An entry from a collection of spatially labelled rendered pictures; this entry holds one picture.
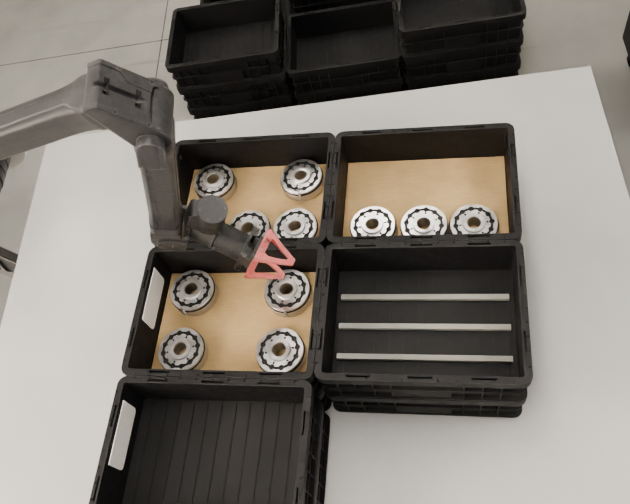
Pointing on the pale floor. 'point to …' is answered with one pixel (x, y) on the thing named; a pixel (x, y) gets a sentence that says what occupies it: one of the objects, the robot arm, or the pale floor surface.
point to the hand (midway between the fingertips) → (284, 268)
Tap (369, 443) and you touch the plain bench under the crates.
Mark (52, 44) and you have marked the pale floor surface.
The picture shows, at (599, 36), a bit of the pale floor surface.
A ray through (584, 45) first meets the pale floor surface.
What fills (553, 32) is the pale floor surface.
